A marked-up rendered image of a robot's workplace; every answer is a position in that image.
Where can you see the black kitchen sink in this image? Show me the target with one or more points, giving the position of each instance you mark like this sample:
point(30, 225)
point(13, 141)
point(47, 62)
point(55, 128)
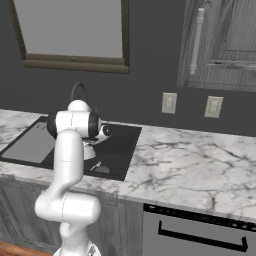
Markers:
point(116, 146)

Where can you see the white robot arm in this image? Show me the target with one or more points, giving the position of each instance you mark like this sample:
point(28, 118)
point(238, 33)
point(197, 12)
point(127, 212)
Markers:
point(68, 160)

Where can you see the grey dishwasher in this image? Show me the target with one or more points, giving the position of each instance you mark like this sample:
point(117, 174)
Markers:
point(186, 241)

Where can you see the beige wall socket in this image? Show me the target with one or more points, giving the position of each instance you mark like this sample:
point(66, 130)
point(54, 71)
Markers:
point(169, 103)
point(213, 106)

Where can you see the window with brown frame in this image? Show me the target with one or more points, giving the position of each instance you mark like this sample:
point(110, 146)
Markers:
point(71, 26)

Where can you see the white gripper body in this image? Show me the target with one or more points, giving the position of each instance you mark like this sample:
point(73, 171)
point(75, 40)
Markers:
point(89, 152)

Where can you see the grey wooden base cabinet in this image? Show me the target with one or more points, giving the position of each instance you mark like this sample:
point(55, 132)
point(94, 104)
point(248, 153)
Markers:
point(20, 213)

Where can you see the dark curved sink tap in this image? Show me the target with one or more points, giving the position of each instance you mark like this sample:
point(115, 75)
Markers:
point(79, 85)

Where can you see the grey wooden wall cabinet door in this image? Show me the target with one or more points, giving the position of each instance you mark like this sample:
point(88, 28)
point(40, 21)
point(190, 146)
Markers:
point(226, 43)

